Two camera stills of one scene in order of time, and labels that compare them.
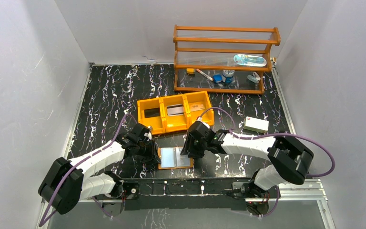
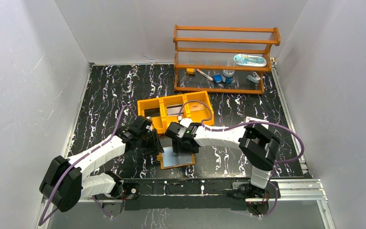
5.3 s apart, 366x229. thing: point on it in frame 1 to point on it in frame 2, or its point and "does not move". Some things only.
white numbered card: x=176 y=109 does not move
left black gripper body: x=151 y=151 to x=153 y=145
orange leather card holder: x=169 y=158 does not move
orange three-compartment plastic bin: x=175 y=112 does not move
